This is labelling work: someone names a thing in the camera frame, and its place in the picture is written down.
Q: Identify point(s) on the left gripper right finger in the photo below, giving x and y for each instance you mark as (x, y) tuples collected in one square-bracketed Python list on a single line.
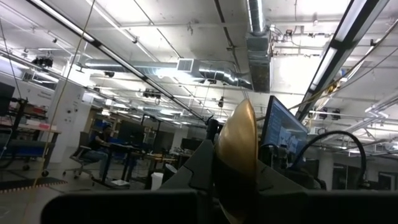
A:
[(326, 208)]

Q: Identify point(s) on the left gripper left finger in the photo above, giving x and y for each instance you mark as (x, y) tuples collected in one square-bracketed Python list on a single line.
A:
[(124, 208)]

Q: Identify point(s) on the wooden spoon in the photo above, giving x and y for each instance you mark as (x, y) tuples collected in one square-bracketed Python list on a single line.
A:
[(237, 140)]

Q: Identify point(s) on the white waste bin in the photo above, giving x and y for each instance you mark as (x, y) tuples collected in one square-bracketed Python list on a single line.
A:
[(157, 180)]

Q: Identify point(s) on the black desk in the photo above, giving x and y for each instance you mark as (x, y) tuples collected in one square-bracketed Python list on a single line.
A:
[(124, 149)]

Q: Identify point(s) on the person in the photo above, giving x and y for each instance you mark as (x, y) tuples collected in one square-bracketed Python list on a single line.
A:
[(99, 146)]

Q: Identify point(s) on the office chair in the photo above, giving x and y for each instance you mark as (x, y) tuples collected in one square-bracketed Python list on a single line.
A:
[(77, 155)]

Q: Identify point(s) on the black computer monitor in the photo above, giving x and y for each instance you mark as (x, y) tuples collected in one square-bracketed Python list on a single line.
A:
[(6, 99), (130, 133)]

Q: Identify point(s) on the monitor with blue screen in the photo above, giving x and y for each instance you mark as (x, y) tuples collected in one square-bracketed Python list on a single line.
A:
[(283, 130)]

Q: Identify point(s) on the black floor mat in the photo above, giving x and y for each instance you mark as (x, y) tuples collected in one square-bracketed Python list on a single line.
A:
[(31, 183)]

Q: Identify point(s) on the black ceiling lamp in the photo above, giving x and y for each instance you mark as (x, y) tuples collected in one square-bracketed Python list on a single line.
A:
[(151, 94), (43, 61), (109, 74)]

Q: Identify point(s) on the background table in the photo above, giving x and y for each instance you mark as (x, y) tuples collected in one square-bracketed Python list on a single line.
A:
[(31, 127)]

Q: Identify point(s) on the black overhead light bar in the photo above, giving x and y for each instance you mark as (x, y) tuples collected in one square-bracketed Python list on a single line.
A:
[(335, 53)]

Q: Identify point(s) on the silver duct with vent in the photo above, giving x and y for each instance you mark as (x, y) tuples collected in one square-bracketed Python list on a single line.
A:
[(217, 73)]

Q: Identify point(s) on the silver ceiling duct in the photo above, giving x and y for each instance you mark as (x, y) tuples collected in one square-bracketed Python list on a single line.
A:
[(258, 46)]

